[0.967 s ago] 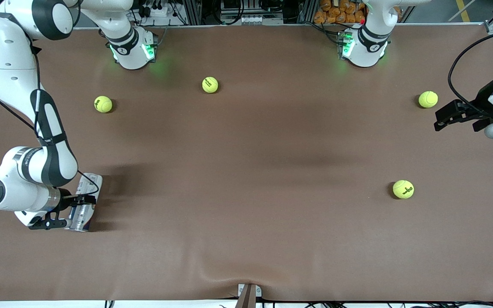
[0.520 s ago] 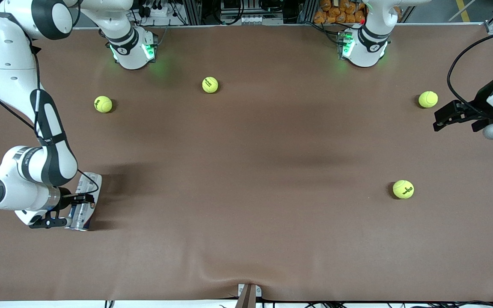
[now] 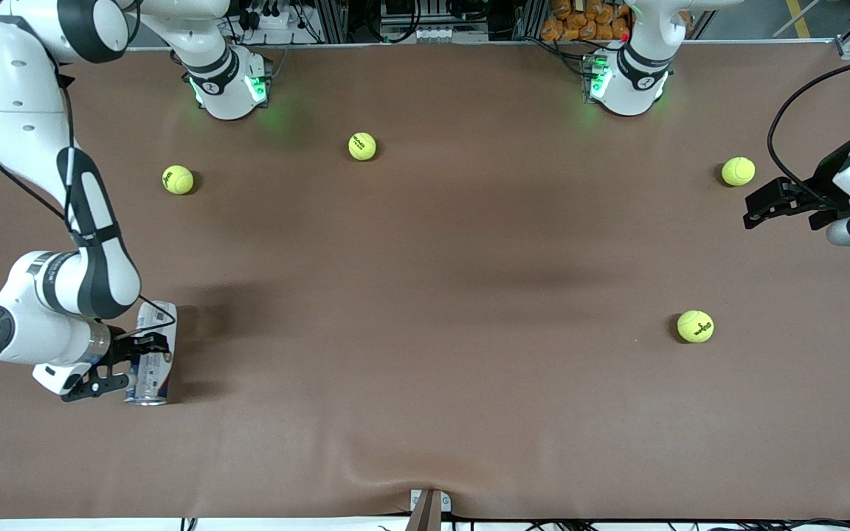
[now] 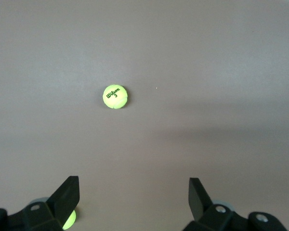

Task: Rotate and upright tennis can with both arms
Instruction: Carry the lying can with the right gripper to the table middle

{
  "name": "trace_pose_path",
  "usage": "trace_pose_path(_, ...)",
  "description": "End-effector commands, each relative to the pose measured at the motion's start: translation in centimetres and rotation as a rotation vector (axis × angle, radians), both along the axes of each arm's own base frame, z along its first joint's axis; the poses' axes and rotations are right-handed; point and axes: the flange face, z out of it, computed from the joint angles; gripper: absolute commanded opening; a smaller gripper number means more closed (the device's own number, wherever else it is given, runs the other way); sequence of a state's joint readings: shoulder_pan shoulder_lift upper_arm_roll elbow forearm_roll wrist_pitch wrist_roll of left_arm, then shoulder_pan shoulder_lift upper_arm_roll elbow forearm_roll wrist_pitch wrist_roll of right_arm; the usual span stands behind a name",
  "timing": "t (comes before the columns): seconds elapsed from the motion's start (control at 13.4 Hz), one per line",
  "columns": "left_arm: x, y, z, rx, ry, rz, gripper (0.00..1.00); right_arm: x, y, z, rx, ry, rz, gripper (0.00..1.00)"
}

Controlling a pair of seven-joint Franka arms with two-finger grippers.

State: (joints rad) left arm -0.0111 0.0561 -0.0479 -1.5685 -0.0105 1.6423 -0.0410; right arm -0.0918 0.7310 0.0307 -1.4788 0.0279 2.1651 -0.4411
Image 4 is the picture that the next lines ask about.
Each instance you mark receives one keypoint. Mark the brown table mat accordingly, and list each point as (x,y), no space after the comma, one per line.
(144,60)

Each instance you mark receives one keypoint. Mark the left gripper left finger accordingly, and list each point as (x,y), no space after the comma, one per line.
(62,199)

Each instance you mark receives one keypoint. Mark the yellow tennis ball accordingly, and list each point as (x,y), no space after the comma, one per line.
(115,98)
(71,220)

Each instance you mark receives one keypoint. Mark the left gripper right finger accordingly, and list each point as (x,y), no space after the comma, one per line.
(197,199)

